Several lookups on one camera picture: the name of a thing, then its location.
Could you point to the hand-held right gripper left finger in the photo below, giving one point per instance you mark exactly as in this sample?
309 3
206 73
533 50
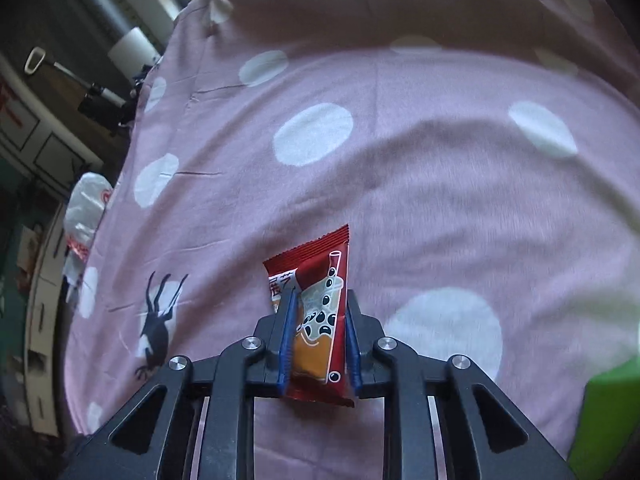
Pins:
289 345

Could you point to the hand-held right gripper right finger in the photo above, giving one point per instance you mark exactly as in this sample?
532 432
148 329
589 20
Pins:
353 345

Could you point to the maroon bubble tea snack packet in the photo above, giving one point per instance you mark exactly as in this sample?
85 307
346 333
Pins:
320 310

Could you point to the green cardboard box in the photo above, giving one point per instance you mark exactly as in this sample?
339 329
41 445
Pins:
610 420

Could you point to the pink dotted bedsheet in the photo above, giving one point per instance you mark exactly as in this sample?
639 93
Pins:
425 185

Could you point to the white plastic bag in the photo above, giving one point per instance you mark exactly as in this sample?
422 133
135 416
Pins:
85 210

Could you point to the upright vacuum cleaner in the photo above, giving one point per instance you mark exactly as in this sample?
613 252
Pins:
100 107

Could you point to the white cylinder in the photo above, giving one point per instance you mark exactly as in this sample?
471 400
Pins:
132 47

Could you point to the red paper wall decoration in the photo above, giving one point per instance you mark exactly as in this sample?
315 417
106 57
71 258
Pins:
10 110

